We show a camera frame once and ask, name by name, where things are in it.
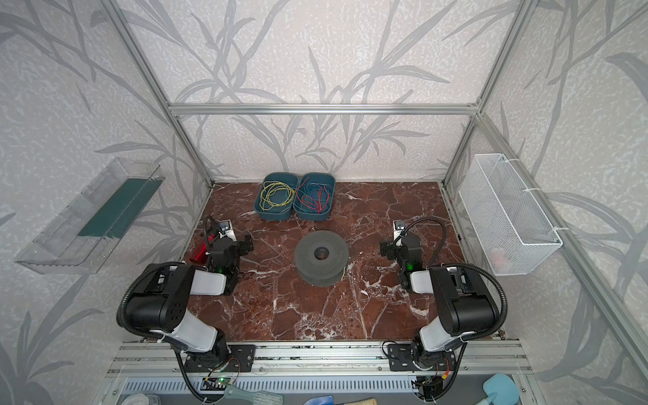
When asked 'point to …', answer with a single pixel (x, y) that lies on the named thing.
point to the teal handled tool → (258, 397)
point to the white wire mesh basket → (514, 230)
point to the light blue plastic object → (501, 390)
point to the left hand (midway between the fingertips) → (236, 225)
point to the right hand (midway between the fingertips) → (398, 228)
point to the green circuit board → (215, 383)
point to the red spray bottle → (199, 248)
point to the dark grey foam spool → (320, 256)
